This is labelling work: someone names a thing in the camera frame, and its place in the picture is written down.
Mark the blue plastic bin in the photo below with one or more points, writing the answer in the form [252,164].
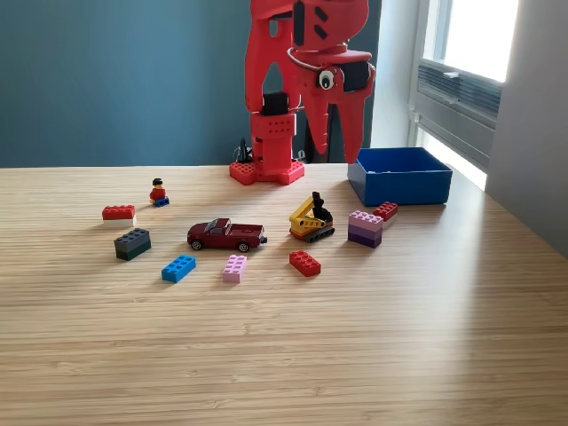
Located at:
[399,191]

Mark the black folding rack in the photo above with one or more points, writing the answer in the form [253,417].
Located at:
[333,142]

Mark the black table clamp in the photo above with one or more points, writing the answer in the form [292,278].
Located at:
[244,153]
[302,155]

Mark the small red on white bricks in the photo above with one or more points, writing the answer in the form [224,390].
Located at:
[387,210]

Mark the pink and purple brick stack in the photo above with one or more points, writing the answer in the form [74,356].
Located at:
[365,231]

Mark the small yellow toy digger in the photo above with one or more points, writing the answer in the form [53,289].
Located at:
[306,224]

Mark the grey pleated window blind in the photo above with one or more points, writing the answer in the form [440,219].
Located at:
[475,97]

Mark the dark red toy pickup truck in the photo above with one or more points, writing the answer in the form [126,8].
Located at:
[231,235]

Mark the toy figure red shirt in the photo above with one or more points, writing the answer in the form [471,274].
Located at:
[157,194]

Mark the light blue brick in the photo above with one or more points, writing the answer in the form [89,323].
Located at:
[177,268]

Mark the red on white brick stack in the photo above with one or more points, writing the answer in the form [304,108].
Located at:
[117,213]

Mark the grey on dark green bricks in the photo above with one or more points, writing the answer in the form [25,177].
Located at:
[131,244]

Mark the white window frame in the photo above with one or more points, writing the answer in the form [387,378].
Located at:
[477,148]

